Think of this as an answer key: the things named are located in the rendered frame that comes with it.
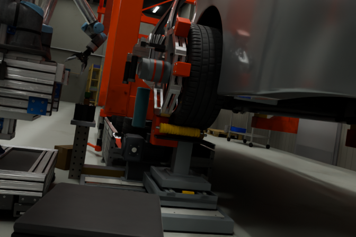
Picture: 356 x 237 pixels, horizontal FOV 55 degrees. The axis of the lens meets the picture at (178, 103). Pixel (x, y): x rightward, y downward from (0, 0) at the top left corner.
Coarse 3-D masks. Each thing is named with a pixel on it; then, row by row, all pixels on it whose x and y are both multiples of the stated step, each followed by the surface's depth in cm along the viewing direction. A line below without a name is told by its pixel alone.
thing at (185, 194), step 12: (144, 180) 233; (156, 180) 220; (156, 192) 193; (168, 192) 192; (180, 192) 205; (192, 192) 196; (204, 192) 200; (168, 204) 192; (180, 204) 194; (192, 204) 196; (204, 204) 198; (216, 204) 199
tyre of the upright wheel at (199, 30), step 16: (192, 32) 196; (208, 32) 199; (192, 48) 189; (208, 48) 192; (192, 64) 186; (208, 64) 189; (192, 80) 186; (208, 80) 188; (192, 96) 189; (208, 96) 191; (224, 96) 193; (176, 112) 201; (192, 112) 195; (208, 112) 196
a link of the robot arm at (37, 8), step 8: (16, 8) 165; (24, 8) 167; (32, 8) 168; (40, 8) 171; (16, 16) 165; (24, 16) 167; (32, 16) 168; (40, 16) 171; (16, 24) 168; (24, 24) 167; (32, 24) 169; (40, 24) 172; (40, 32) 174
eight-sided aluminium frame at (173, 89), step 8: (168, 32) 216; (176, 40) 195; (184, 40) 197; (176, 48) 190; (184, 48) 192; (160, 56) 235; (176, 56) 189; (184, 56) 190; (160, 88) 238; (168, 88) 191; (176, 88) 190; (160, 96) 233; (168, 96) 193; (176, 96) 193; (160, 104) 230; (160, 112) 204; (168, 112) 202
